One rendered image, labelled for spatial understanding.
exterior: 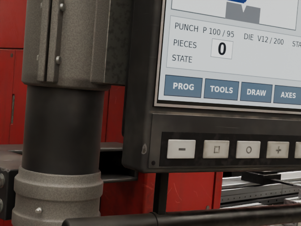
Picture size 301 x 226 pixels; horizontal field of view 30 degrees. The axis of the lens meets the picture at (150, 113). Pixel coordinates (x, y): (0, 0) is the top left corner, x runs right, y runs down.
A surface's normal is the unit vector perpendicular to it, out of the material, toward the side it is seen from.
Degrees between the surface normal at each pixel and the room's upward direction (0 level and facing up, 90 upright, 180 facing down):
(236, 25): 90
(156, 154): 90
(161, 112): 90
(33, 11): 90
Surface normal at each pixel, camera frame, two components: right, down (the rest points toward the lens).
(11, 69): -0.72, -0.02
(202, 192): 0.69, 0.10
